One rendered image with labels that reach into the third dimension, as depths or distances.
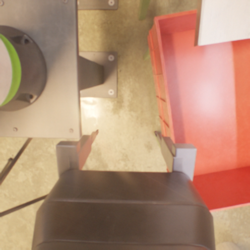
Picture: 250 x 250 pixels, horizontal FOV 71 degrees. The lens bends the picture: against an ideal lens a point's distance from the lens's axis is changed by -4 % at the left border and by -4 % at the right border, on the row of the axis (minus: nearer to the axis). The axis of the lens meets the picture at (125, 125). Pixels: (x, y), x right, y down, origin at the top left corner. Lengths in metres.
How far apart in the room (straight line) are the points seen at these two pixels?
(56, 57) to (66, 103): 0.08
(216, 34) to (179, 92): 0.32
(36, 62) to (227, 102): 0.69
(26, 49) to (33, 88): 0.06
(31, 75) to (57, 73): 0.05
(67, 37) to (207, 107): 0.59
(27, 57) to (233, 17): 0.41
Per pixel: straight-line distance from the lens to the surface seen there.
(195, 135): 0.79
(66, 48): 0.36
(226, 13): 0.47
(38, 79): 0.35
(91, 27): 1.31
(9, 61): 0.29
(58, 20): 0.37
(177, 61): 0.74
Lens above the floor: 1.25
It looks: 75 degrees down
